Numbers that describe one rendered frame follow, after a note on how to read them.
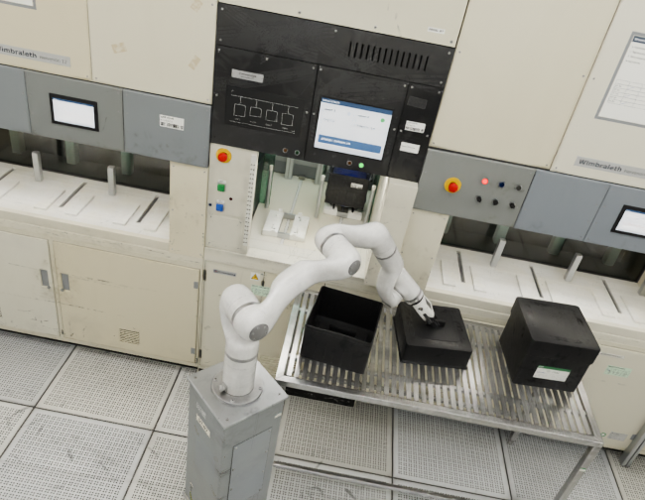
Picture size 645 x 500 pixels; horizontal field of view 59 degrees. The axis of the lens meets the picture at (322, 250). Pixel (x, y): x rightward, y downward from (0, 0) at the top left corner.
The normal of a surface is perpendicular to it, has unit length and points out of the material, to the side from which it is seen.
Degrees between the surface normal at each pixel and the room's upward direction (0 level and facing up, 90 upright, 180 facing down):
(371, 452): 0
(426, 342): 0
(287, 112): 90
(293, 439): 0
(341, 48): 90
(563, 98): 90
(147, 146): 90
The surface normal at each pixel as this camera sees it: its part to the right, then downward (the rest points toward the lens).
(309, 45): -0.11, 0.54
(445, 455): 0.16, -0.82
